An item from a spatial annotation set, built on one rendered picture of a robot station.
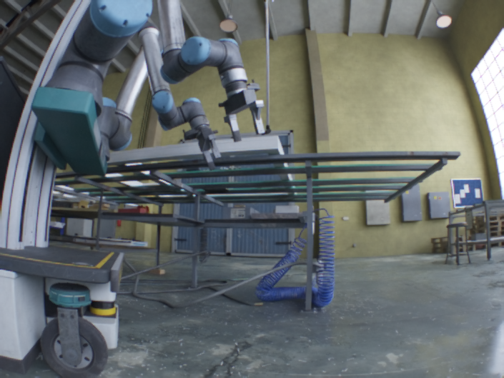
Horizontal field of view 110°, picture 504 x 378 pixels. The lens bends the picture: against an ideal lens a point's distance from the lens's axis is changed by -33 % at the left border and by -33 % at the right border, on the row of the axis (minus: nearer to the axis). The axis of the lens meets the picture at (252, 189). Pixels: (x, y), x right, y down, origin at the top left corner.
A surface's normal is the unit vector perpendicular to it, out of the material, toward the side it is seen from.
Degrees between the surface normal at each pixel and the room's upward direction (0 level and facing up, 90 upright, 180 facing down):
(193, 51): 114
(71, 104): 90
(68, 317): 90
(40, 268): 90
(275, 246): 90
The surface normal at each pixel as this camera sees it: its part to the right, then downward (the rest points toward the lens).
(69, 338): 0.45, -0.18
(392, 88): -0.23, -0.21
